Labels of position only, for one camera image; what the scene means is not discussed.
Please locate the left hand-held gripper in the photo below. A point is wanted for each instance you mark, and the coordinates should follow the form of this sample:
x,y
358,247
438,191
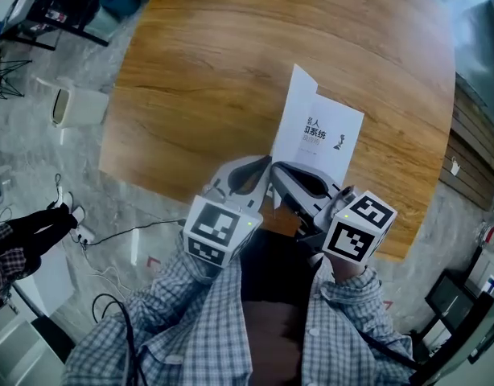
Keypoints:
x,y
215,225

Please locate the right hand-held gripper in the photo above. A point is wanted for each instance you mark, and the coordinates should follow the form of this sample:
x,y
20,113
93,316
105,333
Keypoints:
x,y
359,227

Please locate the white paper booklet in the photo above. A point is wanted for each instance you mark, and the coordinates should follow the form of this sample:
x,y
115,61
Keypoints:
x,y
339,119

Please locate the person's right forearm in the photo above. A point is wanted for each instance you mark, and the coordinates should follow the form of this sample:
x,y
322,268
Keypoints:
x,y
347,296

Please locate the person's left forearm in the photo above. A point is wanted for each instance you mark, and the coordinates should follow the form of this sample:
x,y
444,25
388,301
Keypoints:
x,y
178,284

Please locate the white crumpled mask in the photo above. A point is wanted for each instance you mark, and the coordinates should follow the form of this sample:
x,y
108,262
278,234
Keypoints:
x,y
455,168

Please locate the person's checked shirt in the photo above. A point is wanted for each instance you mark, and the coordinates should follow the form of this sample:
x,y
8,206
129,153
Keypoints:
x,y
190,348

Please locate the white power strip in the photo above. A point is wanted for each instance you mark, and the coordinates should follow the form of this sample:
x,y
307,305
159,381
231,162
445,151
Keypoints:
x,y
86,235

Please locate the wooden step platform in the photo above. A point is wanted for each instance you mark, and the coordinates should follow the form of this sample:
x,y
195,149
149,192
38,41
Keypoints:
x,y
472,143

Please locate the white plastic bin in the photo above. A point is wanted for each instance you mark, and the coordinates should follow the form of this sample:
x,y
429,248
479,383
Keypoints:
x,y
84,107

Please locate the large clear bottle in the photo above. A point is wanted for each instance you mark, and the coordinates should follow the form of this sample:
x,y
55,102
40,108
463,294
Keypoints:
x,y
492,235

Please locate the white flat panel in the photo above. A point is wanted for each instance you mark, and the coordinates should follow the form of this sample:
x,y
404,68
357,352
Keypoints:
x,y
50,288

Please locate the teal storage box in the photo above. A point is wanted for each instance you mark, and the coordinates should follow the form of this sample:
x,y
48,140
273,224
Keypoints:
x,y
118,0

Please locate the grey equipment cabinet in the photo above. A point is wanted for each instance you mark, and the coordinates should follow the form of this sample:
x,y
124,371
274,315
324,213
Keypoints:
x,y
484,336

